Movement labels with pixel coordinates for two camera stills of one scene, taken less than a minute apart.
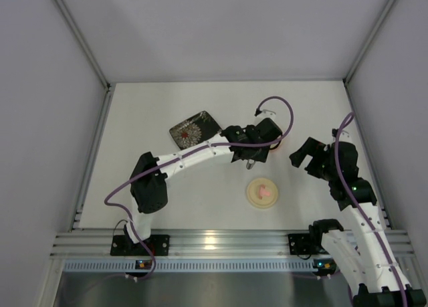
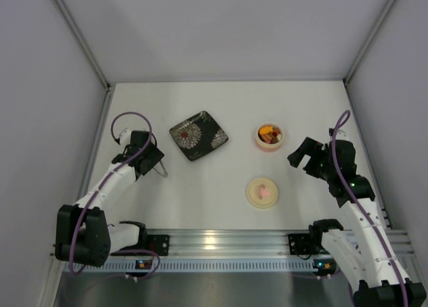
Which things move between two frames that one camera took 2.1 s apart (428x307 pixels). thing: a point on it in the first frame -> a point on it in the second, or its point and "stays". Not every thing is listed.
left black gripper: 255,154 -> 151,160
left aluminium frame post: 60,2 stays
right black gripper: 314,158 stays
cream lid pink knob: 262,192 stays
